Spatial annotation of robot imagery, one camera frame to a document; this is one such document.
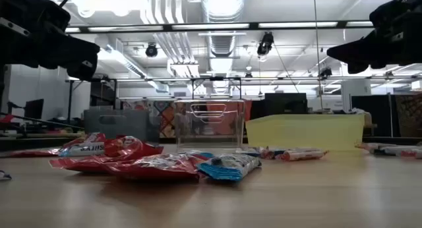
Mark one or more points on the small black monitor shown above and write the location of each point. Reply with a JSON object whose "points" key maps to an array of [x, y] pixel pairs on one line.
{"points": [[33, 108]]}

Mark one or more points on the wide black monitor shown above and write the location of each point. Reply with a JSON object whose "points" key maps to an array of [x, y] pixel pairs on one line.
{"points": [[285, 104]]}

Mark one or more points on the overhead frame beam with lights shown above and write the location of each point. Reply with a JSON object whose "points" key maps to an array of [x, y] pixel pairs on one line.
{"points": [[254, 24]]}

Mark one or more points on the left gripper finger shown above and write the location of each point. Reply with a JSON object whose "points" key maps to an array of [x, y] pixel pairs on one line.
{"points": [[84, 69], [85, 50]]}

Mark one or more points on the black partition panel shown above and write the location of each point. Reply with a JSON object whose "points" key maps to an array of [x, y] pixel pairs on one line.
{"points": [[372, 116]]}

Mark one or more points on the colourful patterned cloth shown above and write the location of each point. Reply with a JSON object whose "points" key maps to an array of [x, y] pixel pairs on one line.
{"points": [[166, 117]]}

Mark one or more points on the black overhead camera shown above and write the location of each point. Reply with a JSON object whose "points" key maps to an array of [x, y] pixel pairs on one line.
{"points": [[265, 43]]}

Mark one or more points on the black ceiling camera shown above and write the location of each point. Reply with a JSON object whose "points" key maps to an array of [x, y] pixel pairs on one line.
{"points": [[325, 72], [151, 50]]}

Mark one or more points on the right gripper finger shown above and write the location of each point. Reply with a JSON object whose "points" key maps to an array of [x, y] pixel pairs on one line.
{"points": [[362, 65], [356, 48]]}

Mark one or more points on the yellow plastic bin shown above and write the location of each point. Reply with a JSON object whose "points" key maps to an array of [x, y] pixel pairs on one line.
{"points": [[306, 132]]}

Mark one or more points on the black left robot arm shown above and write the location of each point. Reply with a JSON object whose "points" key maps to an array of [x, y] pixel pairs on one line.
{"points": [[33, 7]]}

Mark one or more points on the red plastic piece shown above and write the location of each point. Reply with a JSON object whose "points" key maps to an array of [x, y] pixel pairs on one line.
{"points": [[6, 118]]}

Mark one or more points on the dark smoky plastic bin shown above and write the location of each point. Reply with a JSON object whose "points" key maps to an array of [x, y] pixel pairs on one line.
{"points": [[132, 126]]}

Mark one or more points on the silver ventilation duct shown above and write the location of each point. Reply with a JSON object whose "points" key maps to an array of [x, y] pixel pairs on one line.
{"points": [[221, 43]]}

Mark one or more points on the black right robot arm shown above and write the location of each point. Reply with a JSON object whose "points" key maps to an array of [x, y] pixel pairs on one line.
{"points": [[405, 5]]}

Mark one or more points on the clear plastic bin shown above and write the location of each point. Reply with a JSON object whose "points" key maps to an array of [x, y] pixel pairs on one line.
{"points": [[211, 129]]}

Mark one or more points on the brown patterned panel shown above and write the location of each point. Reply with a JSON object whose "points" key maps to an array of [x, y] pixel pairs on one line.
{"points": [[409, 114]]}

